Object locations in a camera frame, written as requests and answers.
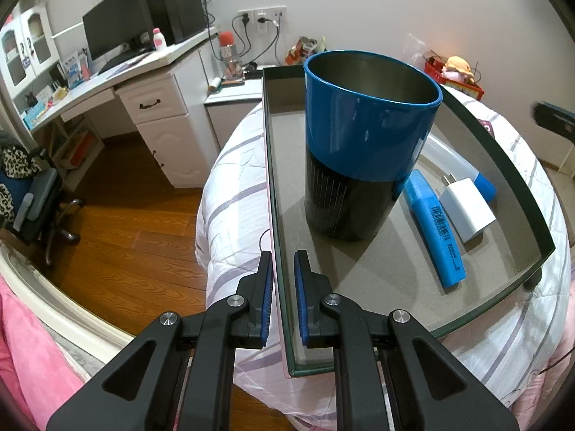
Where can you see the clear bottle red cap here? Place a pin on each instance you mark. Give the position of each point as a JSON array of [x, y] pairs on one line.
[[229, 55]]

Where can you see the clear tube blue cap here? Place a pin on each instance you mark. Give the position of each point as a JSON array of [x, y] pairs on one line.
[[450, 162]]

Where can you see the office chair with leopard cloth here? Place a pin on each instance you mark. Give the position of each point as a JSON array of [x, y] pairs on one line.
[[34, 204]]

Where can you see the colourful snack bags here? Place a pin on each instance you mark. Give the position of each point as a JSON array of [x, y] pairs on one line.
[[303, 49]]

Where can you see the pink green cardboard box tray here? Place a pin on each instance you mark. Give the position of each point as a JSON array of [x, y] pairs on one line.
[[393, 270]]

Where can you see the orange plush toy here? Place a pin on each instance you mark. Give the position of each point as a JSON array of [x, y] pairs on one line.
[[457, 69]]

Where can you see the white desk with drawers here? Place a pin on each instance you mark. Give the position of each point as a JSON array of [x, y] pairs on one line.
[[164, 94]]

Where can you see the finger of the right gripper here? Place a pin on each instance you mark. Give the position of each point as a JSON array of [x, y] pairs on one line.
[[555, 119]]

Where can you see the white pink lotion bottle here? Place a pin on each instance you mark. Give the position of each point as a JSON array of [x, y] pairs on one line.
[[159, 39]]

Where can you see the white striped table cloth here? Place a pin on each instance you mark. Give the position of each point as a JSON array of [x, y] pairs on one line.
[[521, 350]]

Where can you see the red storage box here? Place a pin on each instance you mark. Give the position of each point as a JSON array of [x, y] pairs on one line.
[[432, 66]]

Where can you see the blue steel tumbler cup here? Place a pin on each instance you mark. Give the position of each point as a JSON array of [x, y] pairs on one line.
[[367, 117]]

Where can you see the white USB charger plug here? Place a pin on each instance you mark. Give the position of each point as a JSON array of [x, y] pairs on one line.
[[466, 208]]

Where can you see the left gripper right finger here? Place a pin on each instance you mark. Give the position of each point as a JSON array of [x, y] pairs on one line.
[[316, 328]]

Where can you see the pink blanket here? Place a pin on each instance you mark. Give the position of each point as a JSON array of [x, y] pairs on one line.
[[32, 365]]

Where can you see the white glass door cabinet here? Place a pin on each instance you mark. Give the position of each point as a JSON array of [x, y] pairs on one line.
[[27, 49]]

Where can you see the black computer tower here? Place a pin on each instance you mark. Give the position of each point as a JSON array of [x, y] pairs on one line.
[[178, 20]]

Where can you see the blue rectangular stick box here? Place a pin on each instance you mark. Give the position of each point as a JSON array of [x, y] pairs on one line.
[[435, 229]]

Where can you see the white wall power strip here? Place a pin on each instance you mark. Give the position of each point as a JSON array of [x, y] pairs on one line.
[[274, 13]]

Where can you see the black computer monitor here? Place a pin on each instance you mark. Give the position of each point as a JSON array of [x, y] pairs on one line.
[[112, 23]]

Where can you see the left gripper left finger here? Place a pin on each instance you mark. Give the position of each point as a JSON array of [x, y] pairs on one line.
[[252, 304]]

